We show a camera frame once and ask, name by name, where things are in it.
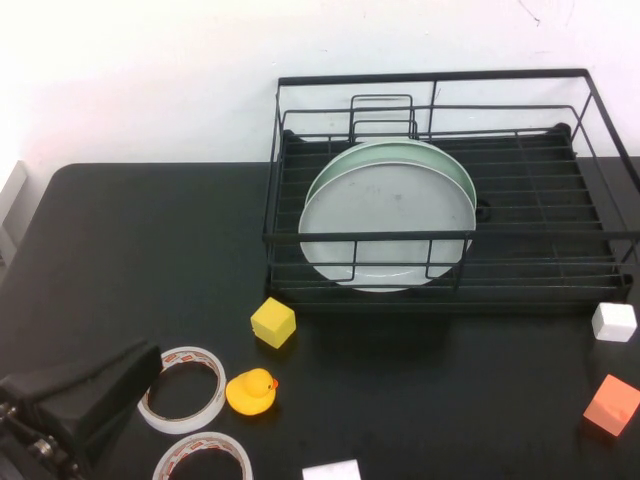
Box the light grey plate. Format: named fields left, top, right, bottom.
left=298, top=159, right=476, bottom=294

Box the mint green plate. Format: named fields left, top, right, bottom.
left=304, top=140, right=478, bottom=221

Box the yellow foam cube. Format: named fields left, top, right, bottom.
left=250, top=296, right=297, bottom=350

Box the yellow rubber duck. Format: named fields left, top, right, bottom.
left=225, top=368, right=280, bottom=416

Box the black plastic drip tray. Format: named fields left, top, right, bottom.
left=269, top=124, right=632, bottom=314

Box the white foam block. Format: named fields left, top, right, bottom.
left=301, top=458, right=361, bottom=480

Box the white tape roll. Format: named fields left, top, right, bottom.
left=137, top=344, right=228, bottom=435
left=152, top=431, right=255, bottom=480

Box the white foam cube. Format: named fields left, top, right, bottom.
left=591, top=302, right=639, bottom=343

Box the orange foam cube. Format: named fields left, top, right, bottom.
left=582, top=373, right=640, bottom=440

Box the black wire dish rack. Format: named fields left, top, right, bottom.
left=263, top=68, right=640, bottom=314

